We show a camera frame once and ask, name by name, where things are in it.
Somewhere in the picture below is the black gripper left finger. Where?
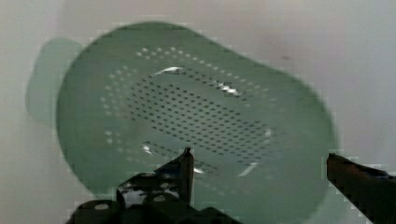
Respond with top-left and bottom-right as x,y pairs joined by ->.
116,147 -> 194,208

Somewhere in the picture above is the green plastic strainer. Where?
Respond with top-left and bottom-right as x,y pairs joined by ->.
25,21 -> 337,224

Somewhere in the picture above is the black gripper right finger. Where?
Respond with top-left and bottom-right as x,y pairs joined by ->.
326,153 -> 396,224

